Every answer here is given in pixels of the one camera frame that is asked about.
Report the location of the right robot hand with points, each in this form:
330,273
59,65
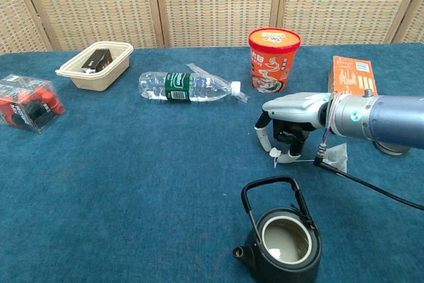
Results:
291,107

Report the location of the blue table mat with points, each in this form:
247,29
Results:
132,180

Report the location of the clear plastic water bottle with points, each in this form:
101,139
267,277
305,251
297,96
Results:
179,87

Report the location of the red instant noodle cup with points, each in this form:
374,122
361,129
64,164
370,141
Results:
273,64

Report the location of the small black box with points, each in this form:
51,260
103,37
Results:
97,59

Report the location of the plastic wrapped straw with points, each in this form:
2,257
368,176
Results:
195,68

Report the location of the clear box with red parts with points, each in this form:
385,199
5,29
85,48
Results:
30,104

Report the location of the orange carton box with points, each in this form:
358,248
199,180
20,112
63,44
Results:
351,74

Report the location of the beige paper tray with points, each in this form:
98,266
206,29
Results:
96,81

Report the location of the black cast iron teapot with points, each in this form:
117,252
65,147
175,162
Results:
255,256

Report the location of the small black round lid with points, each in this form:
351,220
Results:
391,150

